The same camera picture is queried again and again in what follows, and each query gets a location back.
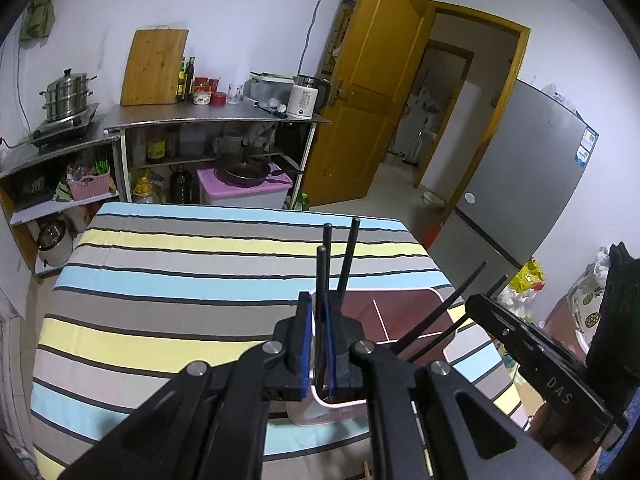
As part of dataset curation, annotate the white plastic bag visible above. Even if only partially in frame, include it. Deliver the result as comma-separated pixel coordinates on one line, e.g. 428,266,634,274
500,285,533,311

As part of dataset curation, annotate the black induction cooker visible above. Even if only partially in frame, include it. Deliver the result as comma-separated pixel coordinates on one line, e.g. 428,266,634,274
27,105,101,148

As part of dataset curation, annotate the dark oil jug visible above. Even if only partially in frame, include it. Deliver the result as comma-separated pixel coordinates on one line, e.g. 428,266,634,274
169,165,198,205

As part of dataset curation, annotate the striped tablecloth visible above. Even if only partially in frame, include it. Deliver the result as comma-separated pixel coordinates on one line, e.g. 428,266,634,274
30,202,526,480

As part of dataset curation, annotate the wooden cutting board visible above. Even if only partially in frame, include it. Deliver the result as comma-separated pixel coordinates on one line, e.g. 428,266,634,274
121,29,190,107

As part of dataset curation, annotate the green hanging cloth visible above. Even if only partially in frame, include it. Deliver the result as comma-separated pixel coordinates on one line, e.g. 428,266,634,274
20,0,62,42

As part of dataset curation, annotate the yellow wooden door frame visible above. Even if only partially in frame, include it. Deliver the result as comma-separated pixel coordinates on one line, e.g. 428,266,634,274
414,2,532,191

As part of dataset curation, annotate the grey refrigerator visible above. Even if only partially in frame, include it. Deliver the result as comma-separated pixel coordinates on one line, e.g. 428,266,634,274
429,79,599,288

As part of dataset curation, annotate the black chopstick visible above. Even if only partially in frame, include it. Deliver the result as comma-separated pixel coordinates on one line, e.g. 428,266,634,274
407,275,508,366
322,223,335,306
392,261,488,361
316,245,331,401
336,217,362,311

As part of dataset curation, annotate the yellow snack bag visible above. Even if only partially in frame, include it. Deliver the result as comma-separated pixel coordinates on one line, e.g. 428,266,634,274
510,259,546,293

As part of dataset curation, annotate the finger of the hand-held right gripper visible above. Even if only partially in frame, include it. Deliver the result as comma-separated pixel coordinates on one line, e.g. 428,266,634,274
466,294,538,373

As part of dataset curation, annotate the small pink woven basket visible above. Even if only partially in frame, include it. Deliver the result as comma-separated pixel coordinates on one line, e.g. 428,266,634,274
66,167,112,201

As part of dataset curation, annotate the yellow wooden door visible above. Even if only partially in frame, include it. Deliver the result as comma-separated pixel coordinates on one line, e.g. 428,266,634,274
299,0,432,209

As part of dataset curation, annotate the white electric kettle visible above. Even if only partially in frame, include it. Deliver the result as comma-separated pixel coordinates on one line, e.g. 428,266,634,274
286,75,332,121

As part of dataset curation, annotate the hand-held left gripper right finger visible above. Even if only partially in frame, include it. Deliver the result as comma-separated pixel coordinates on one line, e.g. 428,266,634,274
322,296,576,480

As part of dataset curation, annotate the dark wall cable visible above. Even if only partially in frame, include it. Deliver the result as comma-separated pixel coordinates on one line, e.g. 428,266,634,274
297,0,337,77

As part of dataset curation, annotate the pink plastic utensil basket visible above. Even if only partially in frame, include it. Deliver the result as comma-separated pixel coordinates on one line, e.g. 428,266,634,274
286,287,458,428

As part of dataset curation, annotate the black frying pan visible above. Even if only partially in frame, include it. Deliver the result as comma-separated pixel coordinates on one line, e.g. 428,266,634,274
214,160,295,187

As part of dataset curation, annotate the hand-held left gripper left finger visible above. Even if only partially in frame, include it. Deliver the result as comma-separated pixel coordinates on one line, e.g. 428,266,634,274
60,291,313,480

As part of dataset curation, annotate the person's right hand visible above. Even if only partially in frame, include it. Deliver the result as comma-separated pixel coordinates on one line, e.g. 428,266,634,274
530,402,601,476

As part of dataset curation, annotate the yellow oil bottle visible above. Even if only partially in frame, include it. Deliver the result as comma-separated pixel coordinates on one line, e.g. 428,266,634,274
131,169,157,204

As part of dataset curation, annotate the low wooden counter shelf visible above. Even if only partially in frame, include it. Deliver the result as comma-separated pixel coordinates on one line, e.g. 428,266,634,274
0,130,123,276

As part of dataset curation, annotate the metal counter table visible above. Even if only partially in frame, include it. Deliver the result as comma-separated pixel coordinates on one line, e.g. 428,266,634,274
104,104,333,206

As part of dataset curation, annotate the stainless steel steamer pot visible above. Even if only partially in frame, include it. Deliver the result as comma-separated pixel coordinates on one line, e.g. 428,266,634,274
40,71,98,121

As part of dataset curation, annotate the purple lid storage box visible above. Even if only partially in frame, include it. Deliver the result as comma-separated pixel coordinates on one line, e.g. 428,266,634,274
196,162,293,209

